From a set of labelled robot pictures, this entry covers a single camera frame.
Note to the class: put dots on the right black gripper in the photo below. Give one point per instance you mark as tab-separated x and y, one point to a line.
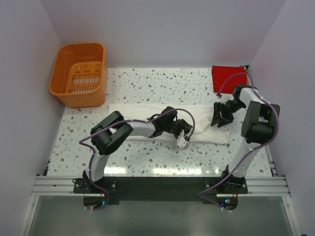
225	119

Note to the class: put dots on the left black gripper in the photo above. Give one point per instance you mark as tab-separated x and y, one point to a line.
183	126

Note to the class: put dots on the white t shirt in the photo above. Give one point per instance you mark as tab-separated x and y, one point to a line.
203	114

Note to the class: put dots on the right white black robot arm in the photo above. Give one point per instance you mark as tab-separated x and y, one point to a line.
259	128

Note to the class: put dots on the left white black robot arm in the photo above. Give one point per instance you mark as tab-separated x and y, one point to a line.
108	135

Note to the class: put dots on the red folded t shirt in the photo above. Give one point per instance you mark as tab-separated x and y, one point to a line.
221	73

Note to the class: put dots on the orange plastic basket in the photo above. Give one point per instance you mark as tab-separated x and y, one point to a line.
79	75

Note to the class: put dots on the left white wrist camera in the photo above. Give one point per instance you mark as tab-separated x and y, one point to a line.
182	142

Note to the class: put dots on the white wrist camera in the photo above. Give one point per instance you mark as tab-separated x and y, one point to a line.
223	98
182	142

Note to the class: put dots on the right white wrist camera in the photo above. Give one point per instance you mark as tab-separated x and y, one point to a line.
223	98

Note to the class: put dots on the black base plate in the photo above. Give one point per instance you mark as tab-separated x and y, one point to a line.
113	190

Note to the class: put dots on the aluminium rail frame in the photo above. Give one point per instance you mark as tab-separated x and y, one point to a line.
161	204

